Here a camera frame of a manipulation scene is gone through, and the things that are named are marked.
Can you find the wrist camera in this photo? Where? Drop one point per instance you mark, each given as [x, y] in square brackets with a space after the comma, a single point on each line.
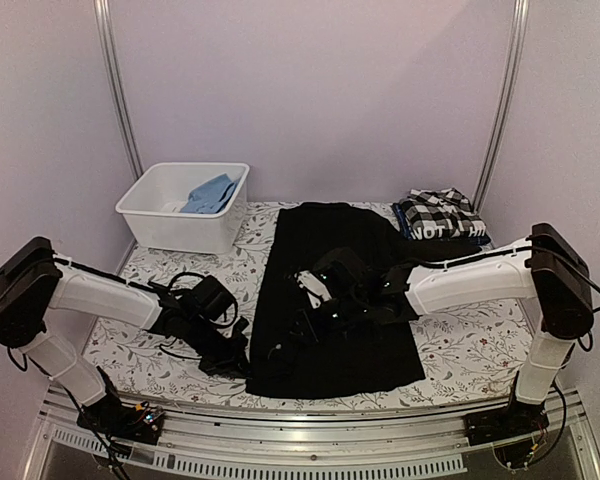
[237, 331]
[315, 289]

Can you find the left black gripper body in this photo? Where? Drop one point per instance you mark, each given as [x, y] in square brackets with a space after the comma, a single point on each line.
[217, 357]

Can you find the light blue shirt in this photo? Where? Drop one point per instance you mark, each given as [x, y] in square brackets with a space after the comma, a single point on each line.
[210, 197]

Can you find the black long sleeve shirt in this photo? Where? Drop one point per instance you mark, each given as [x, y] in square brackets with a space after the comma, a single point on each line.
[366, 358]

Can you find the aluminium front rail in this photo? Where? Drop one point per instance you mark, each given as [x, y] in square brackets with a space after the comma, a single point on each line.
[405, 434]

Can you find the left aluminium frame post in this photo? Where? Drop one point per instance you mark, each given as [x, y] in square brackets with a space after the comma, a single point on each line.
[108, 46]

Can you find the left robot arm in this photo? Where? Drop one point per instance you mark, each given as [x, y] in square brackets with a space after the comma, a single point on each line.
[35, 280]

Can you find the floral patterned tablecloth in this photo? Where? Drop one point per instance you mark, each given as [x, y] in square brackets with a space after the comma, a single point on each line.
[468, 353]

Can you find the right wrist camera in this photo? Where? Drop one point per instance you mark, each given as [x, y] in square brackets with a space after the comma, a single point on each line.
[315, 289]

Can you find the right aluminium frame post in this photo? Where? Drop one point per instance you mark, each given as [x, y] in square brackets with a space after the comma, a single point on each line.
[512, 66]

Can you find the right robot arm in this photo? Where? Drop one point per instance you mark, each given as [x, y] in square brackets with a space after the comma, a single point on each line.
[344, 291]

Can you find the aluminium frame post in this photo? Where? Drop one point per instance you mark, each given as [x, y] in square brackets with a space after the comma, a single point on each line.
[108, 46]
[512, 66]

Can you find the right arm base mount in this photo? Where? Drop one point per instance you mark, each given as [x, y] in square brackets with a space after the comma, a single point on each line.
[512, 420]

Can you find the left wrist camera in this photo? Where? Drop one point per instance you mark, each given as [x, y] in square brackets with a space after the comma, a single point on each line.
[237, 331]

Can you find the white plastic bin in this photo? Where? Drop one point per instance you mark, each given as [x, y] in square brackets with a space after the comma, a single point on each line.
[151, 208]

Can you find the black white checkered shirt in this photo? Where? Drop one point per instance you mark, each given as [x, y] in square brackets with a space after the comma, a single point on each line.
[436, 214]

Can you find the dark blue folded shirt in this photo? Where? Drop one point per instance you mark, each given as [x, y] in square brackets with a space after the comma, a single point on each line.
[406, 231]

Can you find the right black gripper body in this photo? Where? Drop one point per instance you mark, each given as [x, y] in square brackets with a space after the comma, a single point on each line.
[320, 331]

